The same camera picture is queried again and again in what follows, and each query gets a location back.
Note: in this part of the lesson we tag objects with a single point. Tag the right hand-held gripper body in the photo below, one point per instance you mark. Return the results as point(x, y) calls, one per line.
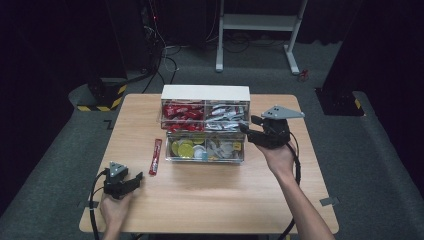
point(276, 133)

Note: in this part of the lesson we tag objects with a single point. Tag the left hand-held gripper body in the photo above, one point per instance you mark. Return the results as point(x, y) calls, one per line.
point(115, 186)

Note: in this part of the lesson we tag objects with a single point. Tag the single red stick sachet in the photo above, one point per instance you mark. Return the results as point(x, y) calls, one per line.
point(155, 156)

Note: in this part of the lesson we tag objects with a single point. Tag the clear organizer box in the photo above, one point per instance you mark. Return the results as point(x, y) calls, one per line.
point(205, 92)

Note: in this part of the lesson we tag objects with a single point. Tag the person's left hand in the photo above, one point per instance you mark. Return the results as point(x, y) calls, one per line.
point(113, 211)

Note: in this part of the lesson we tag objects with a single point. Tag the person's right hand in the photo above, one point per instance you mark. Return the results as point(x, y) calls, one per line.
point(281, 161)

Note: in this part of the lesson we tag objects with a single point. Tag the small yellow square packet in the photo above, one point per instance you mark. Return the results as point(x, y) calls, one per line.
point(237, 145)

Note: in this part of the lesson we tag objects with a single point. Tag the grey tape piece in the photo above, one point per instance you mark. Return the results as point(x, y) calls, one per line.
point(329, 201)
point(90, 204)

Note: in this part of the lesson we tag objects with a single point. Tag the pile of silver round pods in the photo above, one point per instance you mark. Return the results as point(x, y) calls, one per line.
point(225, 150)

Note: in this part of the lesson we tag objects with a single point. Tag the pile of silver stick packets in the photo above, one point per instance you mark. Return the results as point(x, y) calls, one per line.
point(225, 116)

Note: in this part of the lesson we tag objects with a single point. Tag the pile of gold round pods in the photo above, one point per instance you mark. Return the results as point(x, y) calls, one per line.
point(185, 150)

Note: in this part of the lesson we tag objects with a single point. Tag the small red floor object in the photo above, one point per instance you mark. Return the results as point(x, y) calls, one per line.
point(303, 75)

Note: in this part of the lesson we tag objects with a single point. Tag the pile of red stick packets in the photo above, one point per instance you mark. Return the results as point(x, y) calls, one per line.
point(182, 113)

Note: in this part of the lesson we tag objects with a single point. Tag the white metal stand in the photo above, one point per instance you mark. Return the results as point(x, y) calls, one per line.
point(258, 22)

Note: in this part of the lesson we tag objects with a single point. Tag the black yellow striped post base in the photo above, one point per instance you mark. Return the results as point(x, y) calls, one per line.
point(110, 96)

